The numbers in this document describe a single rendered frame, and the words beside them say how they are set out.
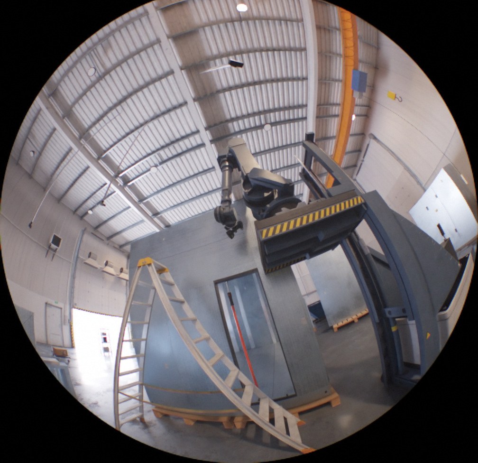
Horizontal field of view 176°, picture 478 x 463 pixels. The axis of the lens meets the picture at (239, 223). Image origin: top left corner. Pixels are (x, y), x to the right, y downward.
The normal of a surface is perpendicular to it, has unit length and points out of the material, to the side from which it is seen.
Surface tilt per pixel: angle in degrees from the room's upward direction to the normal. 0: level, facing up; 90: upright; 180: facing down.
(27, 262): 90
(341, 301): 90
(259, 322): 90
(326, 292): 90
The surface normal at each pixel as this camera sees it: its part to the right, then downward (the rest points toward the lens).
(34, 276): 0.94, -0.33
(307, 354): -0.21, -0.50
